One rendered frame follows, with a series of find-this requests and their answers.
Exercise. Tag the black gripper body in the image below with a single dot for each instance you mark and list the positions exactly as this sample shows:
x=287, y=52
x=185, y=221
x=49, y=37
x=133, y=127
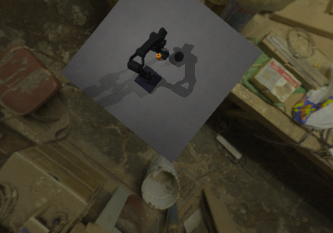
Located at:
x=165, y=54

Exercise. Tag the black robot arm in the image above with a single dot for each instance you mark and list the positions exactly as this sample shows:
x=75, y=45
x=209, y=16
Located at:
x=156, y=41

